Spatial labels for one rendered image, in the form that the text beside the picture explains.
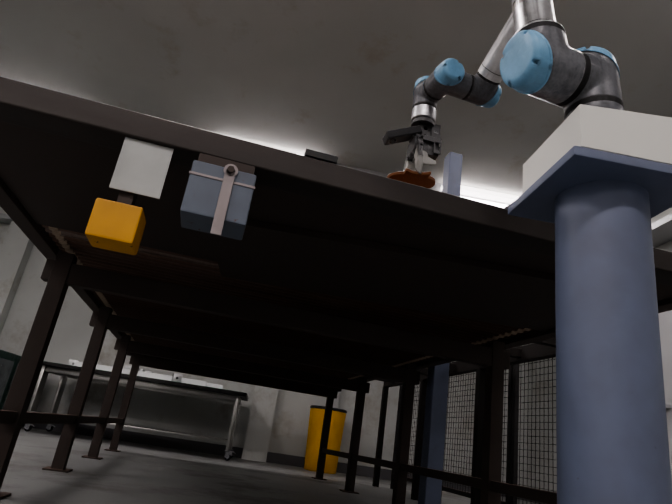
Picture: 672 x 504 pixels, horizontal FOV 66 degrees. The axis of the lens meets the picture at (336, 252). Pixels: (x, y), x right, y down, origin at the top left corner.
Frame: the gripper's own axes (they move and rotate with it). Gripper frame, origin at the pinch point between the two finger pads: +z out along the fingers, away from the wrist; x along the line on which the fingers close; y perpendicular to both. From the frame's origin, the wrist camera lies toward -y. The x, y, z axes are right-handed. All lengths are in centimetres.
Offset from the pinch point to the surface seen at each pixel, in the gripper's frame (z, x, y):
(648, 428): 65, -53, 26
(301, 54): -236, 237, -32
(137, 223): 39, -26, -63
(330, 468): 96, 506, 104
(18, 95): 18, -25, -92
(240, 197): 29, -25, -45
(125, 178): 30, -24, -68
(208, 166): 24, -26, -53
